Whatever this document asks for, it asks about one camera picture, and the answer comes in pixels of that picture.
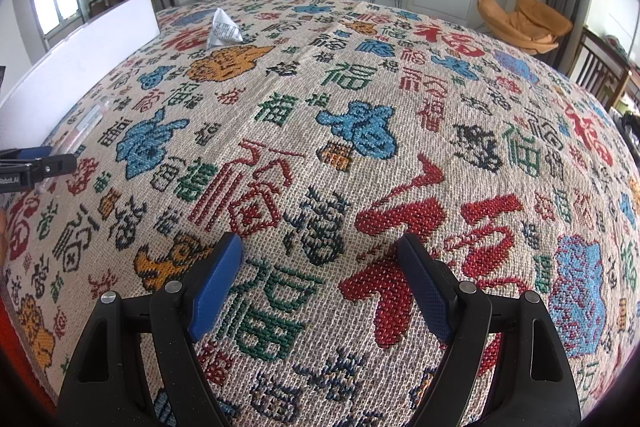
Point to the silver triangular snack packet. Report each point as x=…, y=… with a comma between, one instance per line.
x=222, y=29

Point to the cluttered wooden table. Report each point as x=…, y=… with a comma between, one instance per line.
x=627, y=72

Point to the white board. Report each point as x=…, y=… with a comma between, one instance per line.
x=65, y=72

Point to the dark wooden chair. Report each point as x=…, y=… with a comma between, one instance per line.
x=600, y=67

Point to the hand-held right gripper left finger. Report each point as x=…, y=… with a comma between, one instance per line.
x=215, y=287

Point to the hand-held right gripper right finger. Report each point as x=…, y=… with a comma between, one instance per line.
x=425, y=287

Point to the orange lounge chair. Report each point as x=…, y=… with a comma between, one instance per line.
x=525, y=24

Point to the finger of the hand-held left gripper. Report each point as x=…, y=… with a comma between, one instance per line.
x=32, y=152
x=50, y=166

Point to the printed woven blanket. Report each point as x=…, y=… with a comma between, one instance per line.
x=300, y=107

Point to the clear plastic tube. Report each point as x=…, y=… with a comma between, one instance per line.
x=92, y=117

